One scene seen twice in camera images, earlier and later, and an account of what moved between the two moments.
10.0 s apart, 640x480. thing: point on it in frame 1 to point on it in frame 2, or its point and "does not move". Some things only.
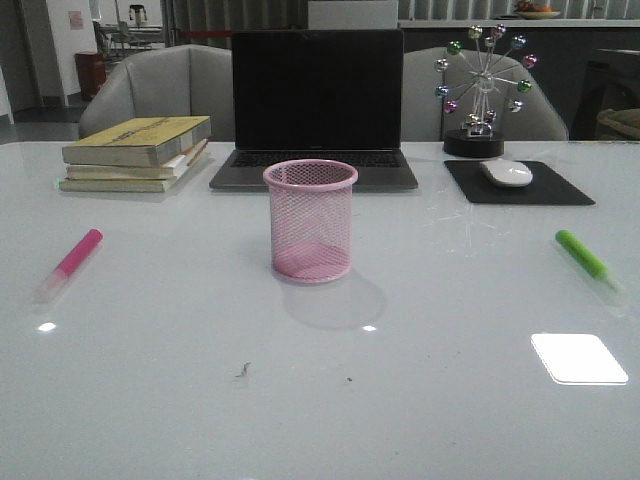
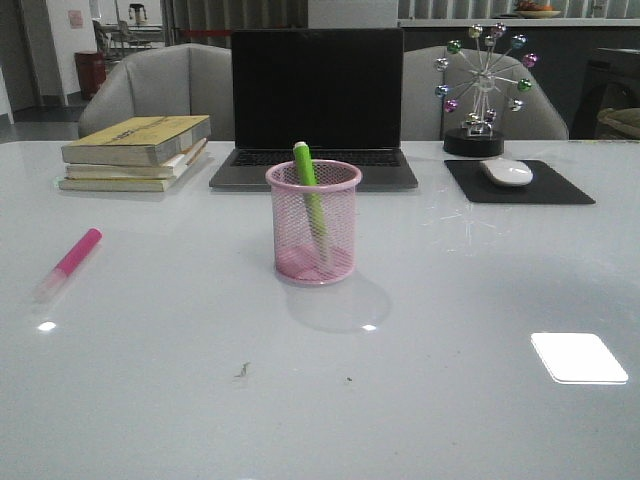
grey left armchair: [175, 81] does not move
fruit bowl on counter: [529, 11] does not move
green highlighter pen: [583, 255] to [311, 189]
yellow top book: [138, 142] does not move
